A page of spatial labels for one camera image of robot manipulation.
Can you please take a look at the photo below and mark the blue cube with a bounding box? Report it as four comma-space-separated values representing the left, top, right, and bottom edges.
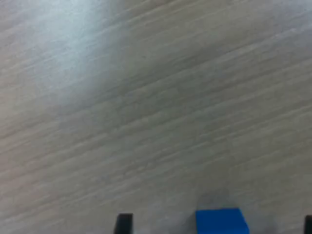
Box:
195, 208, 251, 234

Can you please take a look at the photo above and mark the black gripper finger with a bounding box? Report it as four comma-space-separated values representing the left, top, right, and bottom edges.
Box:
304, 214, 312, 234
114, 213, 134, 234

